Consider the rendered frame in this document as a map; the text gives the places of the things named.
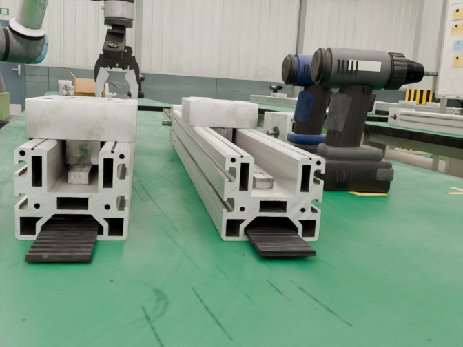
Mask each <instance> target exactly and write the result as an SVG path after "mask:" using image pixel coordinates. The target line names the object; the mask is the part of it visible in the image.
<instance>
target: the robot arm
mask: <svg viewBox="0 0 463 347"><path fill-rule="evenodd" d="M89 1H104V6H101V9H102V10H104V11H103V17H104V18H105V19H104V25H106V26H109V27H112V29H107V33H106V36H105V41H104V44H103V49H102V51H103V54H101V53H100V54H99V57H98V59H97V60H96V63H95V66H94V84H95V95H96V97H99V98H102V95H103V90H104V89H105V82H106V81H107V80H108V79H109V76H110V74H109V72H108V71H107V70H106V69H107V68H110V69H112V68H122V70H127V69H128V66H129V70H128V72H127V73H126V74H125V80H126V81H127V82H128V83H129V86H130V87H129V91H130V93H131V99H136V100H137V98H138V84H139V74H140V70H139V66H138V63H137V62H136V59H135V56H132V53H133V51H132V47H130V46H126V28H133V22H132V21H133V20H134V0H89ZM47 5H48V0H19V4H18V8H17V13H16V17H15V18H13V19H11V20H10V22H9V26H8V27H2V26H0V61H4V62H11V63H24V64H27V65H29V64H38V63H41V62H42V61H43V60H44V58H45V57H46V54H47V52H48V37H47V35H46V34H45V30H44V29H43V27H42V24H43V20H44V16H45V11H46V8H47ZM0 93H5V85H4V82H3V79H2V76H1V73H0Z"/></svg>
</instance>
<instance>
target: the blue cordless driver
mask: <svg viewBox="0 0 463 347"><path fill-rule="evenodd" d="M312 58H313V55H305V54H295V55H292V54H288V55H287V56H286V57H285V58H284V60H283V62H282V70H281V75H282V81H283V82H285V85H291V84H292V85H293V86H300V87H304V90H303V91H301V92H299V94H298V100H297V103H296V108H295V112H294V117H293V119H294V121H295V125H294V129H293V132H289V133H288V134H287V140H284V141H283V142H284V143H287V144H290V145H292V146H294V147H297V148H299V149H302V150H304V151H307V152H309V153H311V154H317V147H318V144H320V143H324V141H325V136H326V134H322V128H323V125H324V121H325V115H326V111H327V107H329V105H330V102H331V97H332V94H334V92H332V91H331V88H332V89H338V87H325V86H324V85H323V84H322V85H316V84H315V83H314V81H312V79H311V62H312Z"/></svg>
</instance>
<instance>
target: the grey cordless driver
mask: <svg viewBox="0 0 463 347"><path fill-rule="evenodd" d="M437 75H438V73H437V72H428V71H424V66H423V64H421V63H417V62H415V61H412V60H409V59H406V58H405V55H404V54H402V53H395V52H388V53H387V52H386V51H379V50H361V49H351V48H332V47H328V48H327V49H325V48H318V50H316V51H315V52H314V54H313V58H312V62H311V79H312V81H314V83H315V84H316V85H322V84H323V85H324V86H325V87H339V90H338V93H336V92H335V94H332V97H331V102H330V105H329V110H328V113H327V118H326V121H325V126H324V128H326V130H327V133H326V136H325V141H324V143H320V144H318V147H317V154H314V155H316V156H319V157H321V158H323V159H324V160H325V173H320V172H318V171H314V174H313V175H314V176H315V177H317V178H319V179H321V180H323V181H324V183H323V190H324V191H357V192H375V193H386V192H388V191H389V190H390V184H391V181H393V174H394V168H392V164H391V162H389V161H386V160H383V159H382V155H383V153H382V150H381V149H378V148H375V147H371V146H368V145H360V143H361V140H362V134H363V131H364V125H365V122H366V119H367V113H368V112H372V111H373V106H374V103H375V98H376V94H374V93H372V92H373V90H381V89H384V90H398V89H400V88H401V87H402V85H408V84H412V83H419V82H420V81H421V80H422V79H423V77H424V76H437Z"/></svg>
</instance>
